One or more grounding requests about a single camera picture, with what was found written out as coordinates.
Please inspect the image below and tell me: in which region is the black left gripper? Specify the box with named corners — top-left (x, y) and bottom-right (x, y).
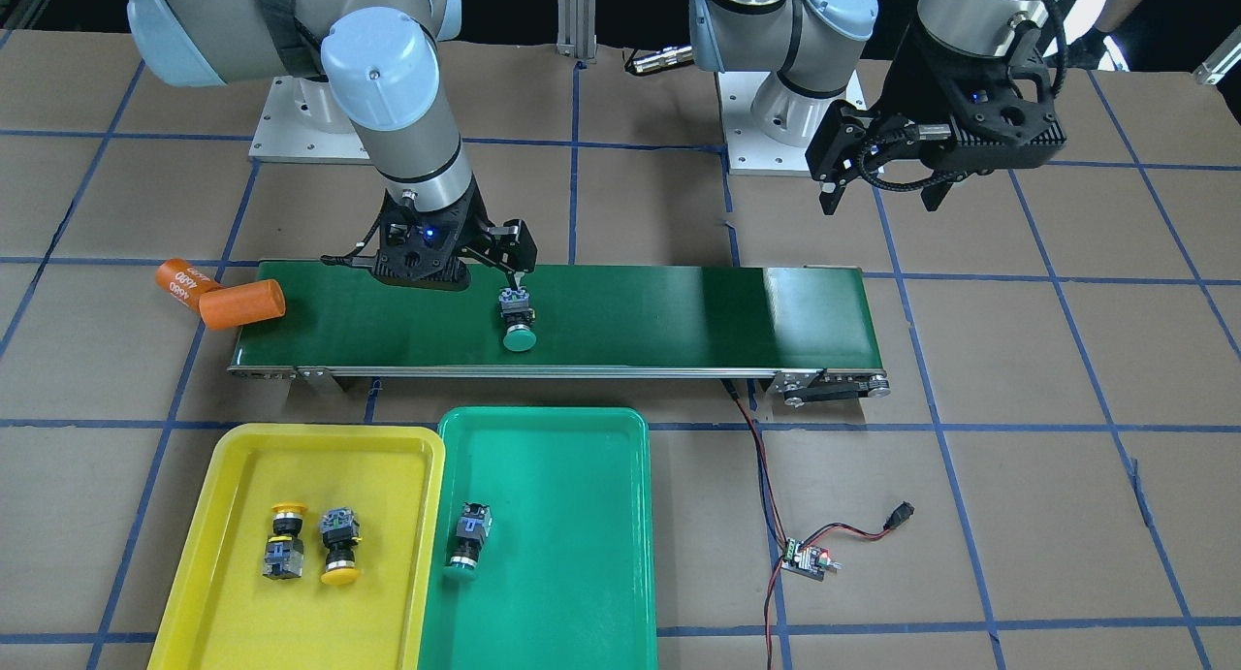
top-left (804, 20), bottom-right (1067, 215)

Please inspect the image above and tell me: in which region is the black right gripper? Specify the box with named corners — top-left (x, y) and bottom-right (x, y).
top-left (320, 182), bottom-right (539, 293)

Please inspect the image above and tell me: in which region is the green push button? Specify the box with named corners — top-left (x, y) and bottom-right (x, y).
top-left (499, 287), bottom-right (537, 354)
top-left (444, 503), bottom-right (493, 581)

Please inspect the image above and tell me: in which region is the orange cylinder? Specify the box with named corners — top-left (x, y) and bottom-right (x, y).
top-left (199, 278), bottom-right (285, 330)
top-left (155, 258), bottom-right (227, 330)

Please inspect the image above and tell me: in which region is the yellow push button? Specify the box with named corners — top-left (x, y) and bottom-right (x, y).
top-left (318, 507), bottom-right (361, 587)
top-left (261, 501), bottom-right (307, 579)

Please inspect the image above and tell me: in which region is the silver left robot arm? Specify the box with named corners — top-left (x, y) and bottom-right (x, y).
top-left (688, 0), bottom-right (1067, 215)

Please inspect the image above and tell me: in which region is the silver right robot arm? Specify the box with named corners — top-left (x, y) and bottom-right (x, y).
top-left (127, 0), bottom-right (537, 292)

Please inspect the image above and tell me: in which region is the green conveyor belt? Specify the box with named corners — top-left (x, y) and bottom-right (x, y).
top-left (230, 261), bottom-right (890, 406)

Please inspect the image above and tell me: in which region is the yellow tray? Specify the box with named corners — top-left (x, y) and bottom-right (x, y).
top-left (149, 423), bottom-right (446, 669)

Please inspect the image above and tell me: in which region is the green tray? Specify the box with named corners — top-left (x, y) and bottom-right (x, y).
top-left (418, 406), bottom-right (656, 669)

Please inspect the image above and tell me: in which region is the small motor controller board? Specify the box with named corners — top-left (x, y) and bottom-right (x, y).
top-left (781, 538), bottom-right (841, 582)

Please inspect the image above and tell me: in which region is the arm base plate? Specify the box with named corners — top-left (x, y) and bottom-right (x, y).
top-left (716, 71), bottom-right (866, 176)
top-left (248, 77), bottom-right (369, 165)

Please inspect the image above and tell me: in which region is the aluminium frame post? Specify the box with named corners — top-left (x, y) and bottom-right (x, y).
top-left (556, 0), bottom-right (597, 65)

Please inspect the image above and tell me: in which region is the red black wire with plug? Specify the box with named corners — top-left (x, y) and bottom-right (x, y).
top-left (720, 378), bottom-right (915, 670)

